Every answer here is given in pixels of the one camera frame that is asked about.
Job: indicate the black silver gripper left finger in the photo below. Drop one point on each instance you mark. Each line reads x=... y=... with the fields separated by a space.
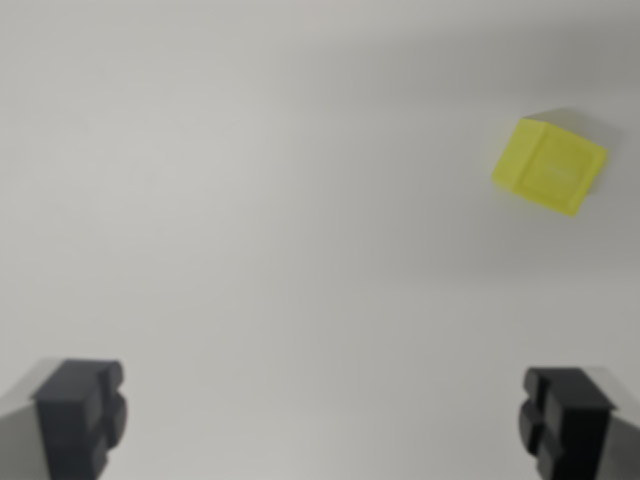
x=70 y=425

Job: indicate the black silver gripper right finger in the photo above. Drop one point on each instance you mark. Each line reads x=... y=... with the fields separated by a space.
x=575 y=425

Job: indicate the translucent yellow soft cube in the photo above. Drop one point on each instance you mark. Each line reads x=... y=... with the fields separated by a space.
x=547 y=167

